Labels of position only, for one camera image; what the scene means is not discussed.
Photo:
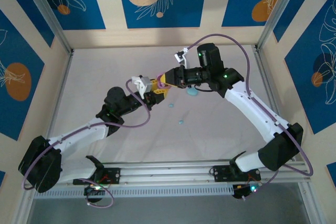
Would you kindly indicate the blue earbud charging case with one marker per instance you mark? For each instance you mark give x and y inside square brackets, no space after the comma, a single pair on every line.
[191,93]

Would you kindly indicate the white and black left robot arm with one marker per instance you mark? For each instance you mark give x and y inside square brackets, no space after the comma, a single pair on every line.
[78,136]

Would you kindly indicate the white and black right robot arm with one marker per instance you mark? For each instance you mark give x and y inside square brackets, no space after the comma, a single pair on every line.
[249,111]

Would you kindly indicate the black controller board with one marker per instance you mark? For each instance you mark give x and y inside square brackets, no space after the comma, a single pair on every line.
[241,191]
[94,192]

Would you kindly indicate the aluminium side rail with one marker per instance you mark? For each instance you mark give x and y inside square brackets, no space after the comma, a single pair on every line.
[61,87]
[262,61]

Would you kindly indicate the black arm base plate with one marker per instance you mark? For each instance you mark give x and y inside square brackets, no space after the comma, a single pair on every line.
[221,172]
[113,175]

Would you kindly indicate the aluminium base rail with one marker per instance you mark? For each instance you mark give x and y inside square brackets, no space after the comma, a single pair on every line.
[168,171]

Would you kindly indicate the aluminium frame post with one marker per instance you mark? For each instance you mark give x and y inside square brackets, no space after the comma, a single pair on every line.
[47,11]
[278,11]

